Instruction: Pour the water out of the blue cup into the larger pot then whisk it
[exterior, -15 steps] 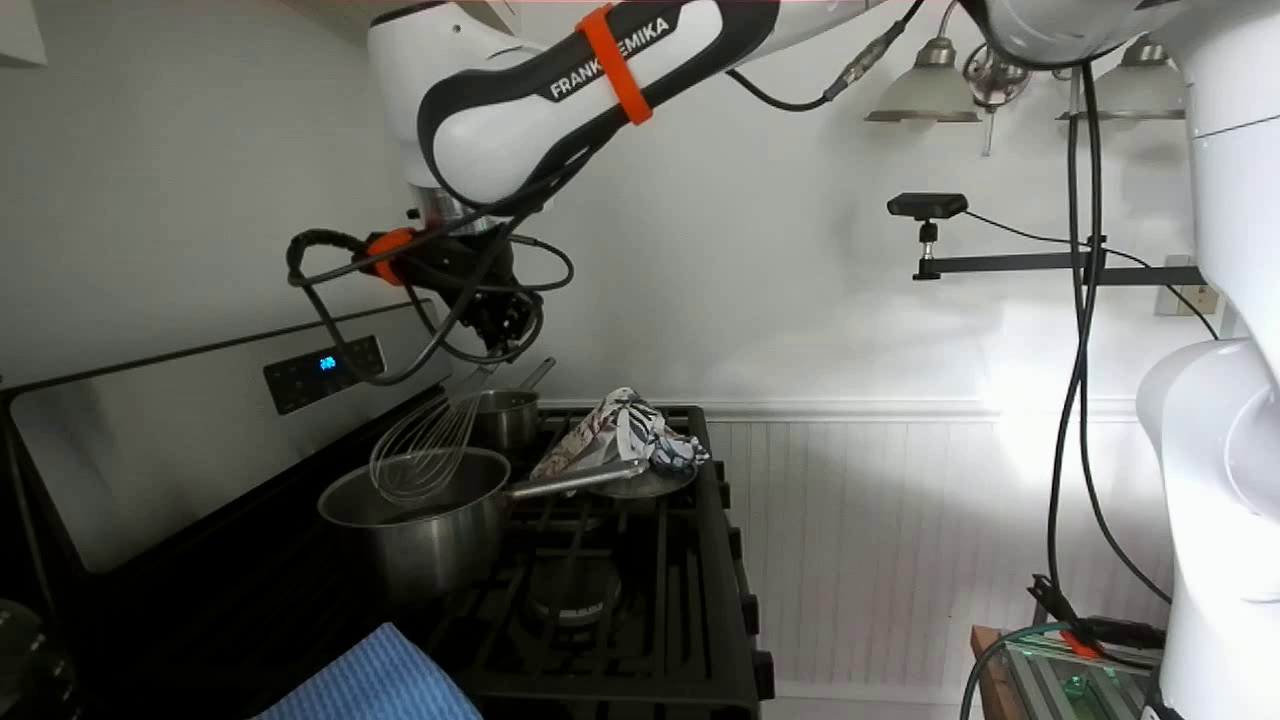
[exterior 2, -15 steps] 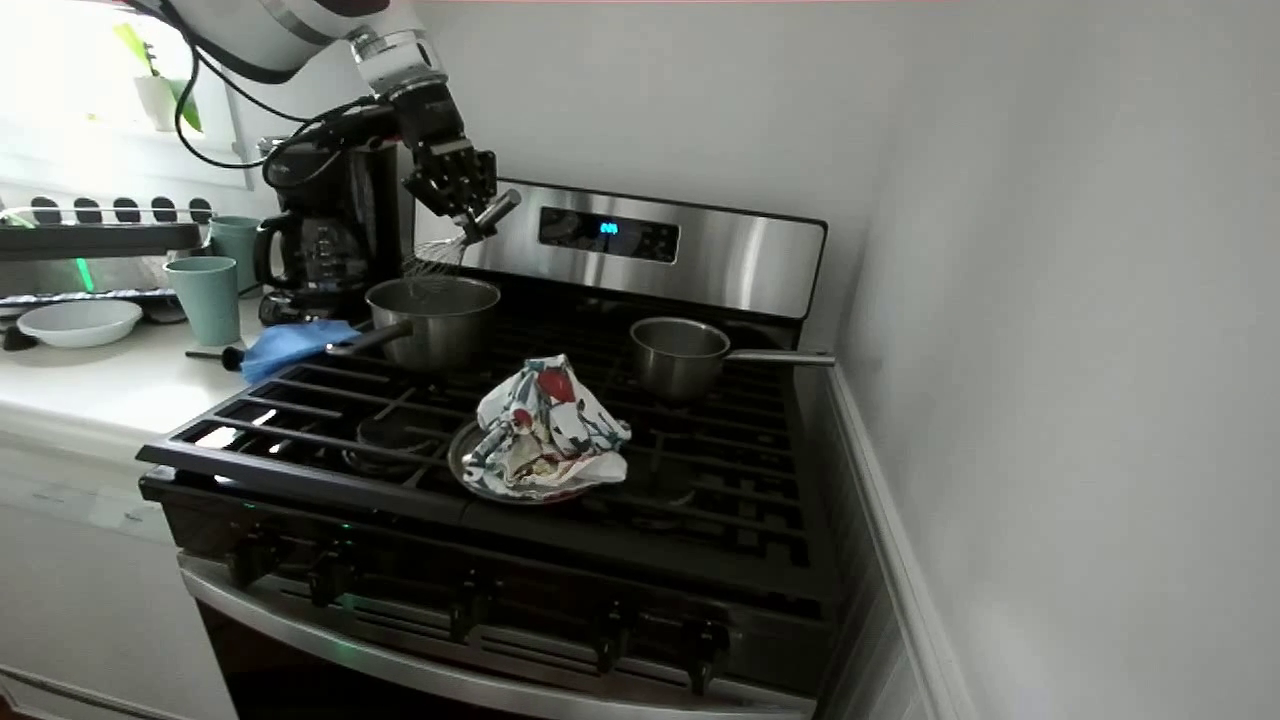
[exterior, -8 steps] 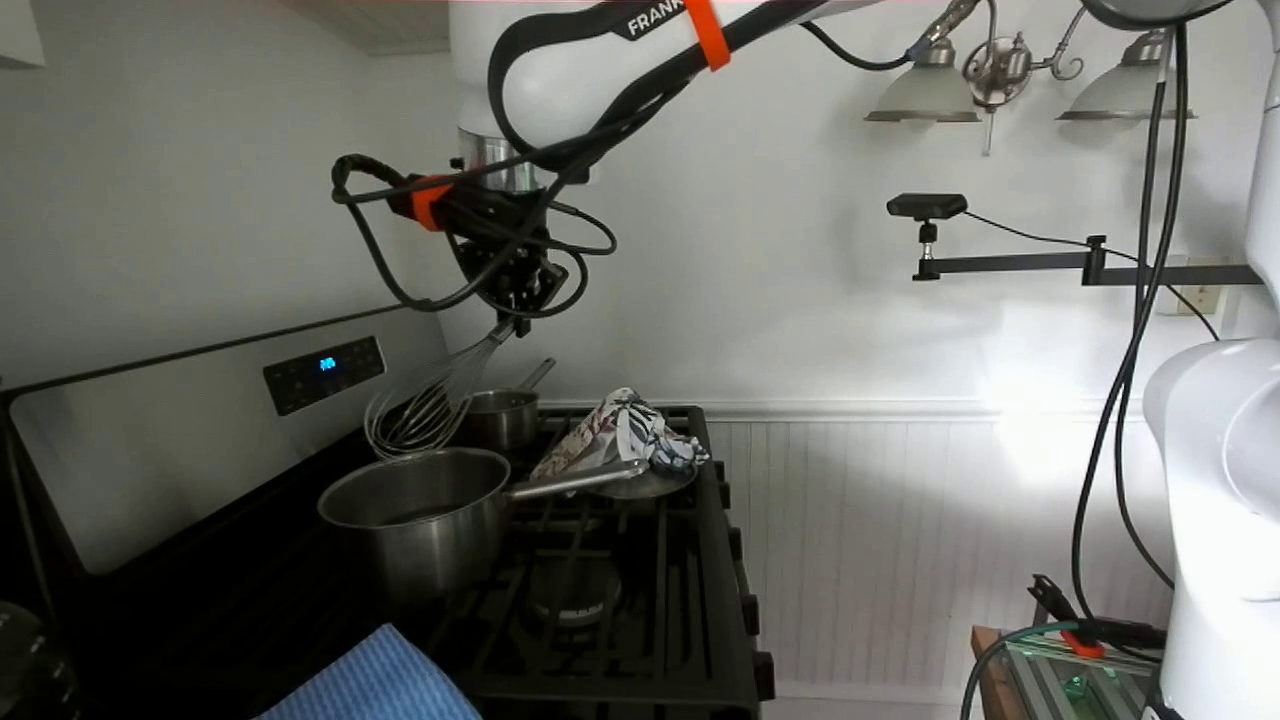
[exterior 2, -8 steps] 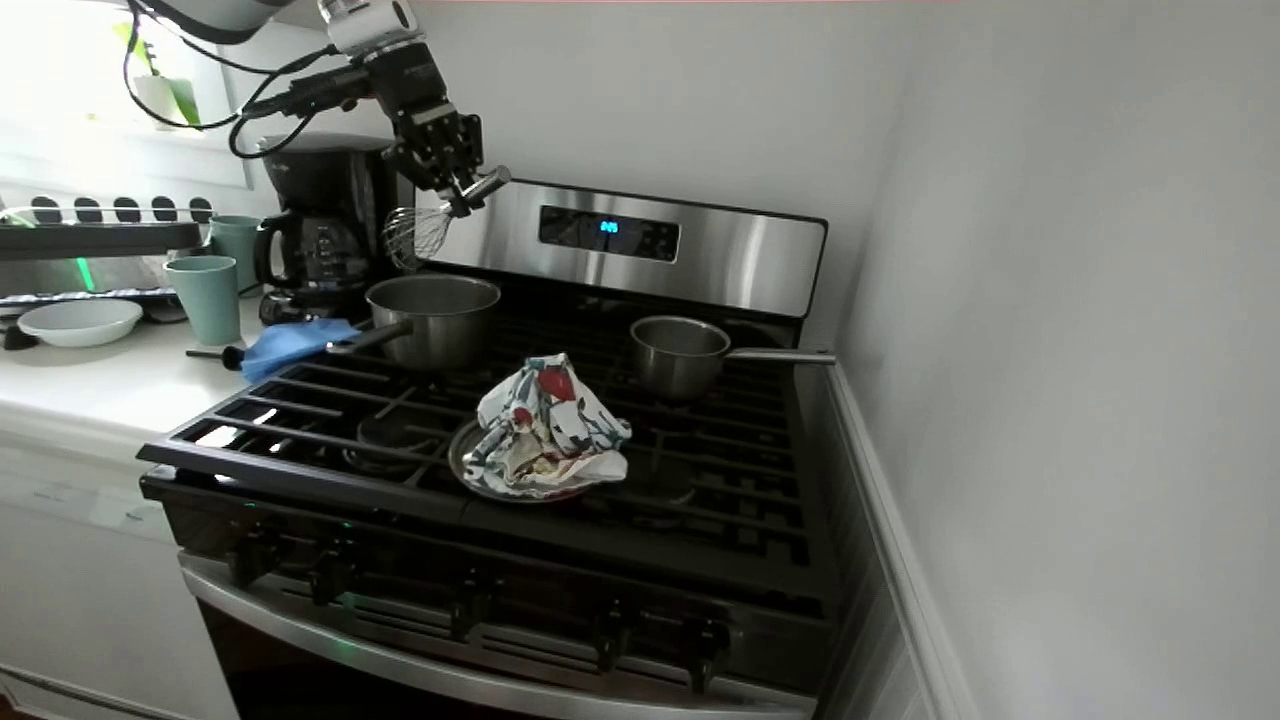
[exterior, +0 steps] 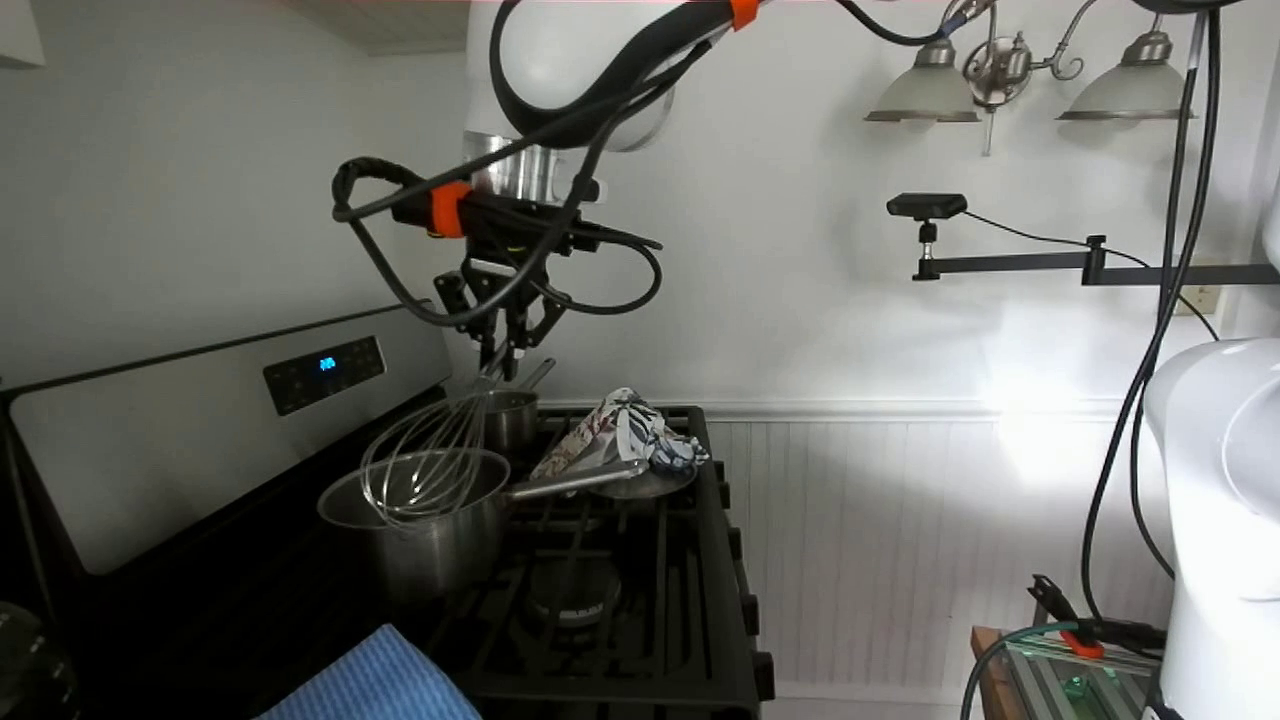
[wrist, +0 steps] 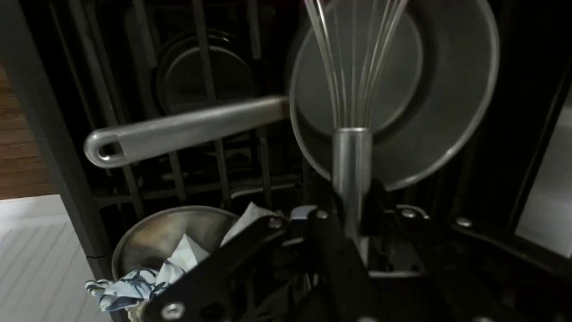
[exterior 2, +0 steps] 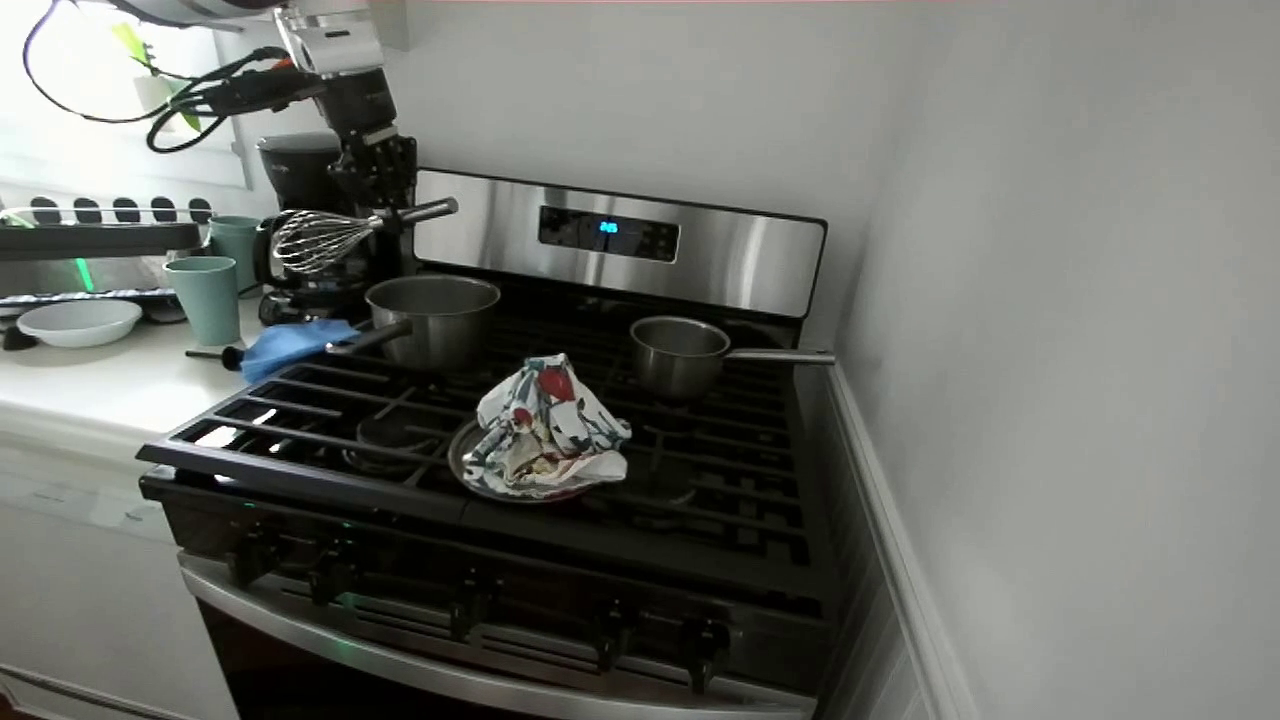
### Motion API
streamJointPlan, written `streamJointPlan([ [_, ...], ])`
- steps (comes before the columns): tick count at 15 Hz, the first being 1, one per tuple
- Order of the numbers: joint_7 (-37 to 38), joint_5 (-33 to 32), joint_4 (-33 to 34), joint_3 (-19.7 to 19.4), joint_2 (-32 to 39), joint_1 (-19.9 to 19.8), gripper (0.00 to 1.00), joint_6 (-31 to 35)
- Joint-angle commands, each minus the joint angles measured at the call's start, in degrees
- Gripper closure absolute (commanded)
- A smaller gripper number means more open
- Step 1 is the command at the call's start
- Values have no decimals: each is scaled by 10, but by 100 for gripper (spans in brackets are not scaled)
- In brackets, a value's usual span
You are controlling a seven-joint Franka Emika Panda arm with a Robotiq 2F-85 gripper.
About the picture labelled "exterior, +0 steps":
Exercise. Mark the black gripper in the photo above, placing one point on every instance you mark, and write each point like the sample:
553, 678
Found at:
500, 293

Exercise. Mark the small steel saucepan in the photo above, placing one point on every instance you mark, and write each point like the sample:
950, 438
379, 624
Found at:
512, 423

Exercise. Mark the colourful patterned dish towel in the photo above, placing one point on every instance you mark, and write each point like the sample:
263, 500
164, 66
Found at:
620, 433

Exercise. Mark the small metal frying pan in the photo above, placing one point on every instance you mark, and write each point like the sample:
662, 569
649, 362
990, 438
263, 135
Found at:
627, 486

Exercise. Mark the large steel saucepan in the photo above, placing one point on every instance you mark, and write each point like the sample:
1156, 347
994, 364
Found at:
427, 545

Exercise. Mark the black gas stove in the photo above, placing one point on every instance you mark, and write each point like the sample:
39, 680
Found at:
627, 624

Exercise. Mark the blue striped cleaning cloth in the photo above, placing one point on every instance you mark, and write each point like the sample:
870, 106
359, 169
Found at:
372, 680

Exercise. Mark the black coffee maker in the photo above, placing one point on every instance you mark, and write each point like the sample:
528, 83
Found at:
30, 664

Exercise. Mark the black external camera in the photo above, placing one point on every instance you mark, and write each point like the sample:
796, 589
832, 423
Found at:
926, 207

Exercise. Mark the frosted glass wall lamp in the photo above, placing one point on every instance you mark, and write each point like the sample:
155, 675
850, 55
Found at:
1127, 86
921, 95

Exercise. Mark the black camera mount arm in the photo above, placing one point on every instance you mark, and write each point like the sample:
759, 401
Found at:
1095, 267

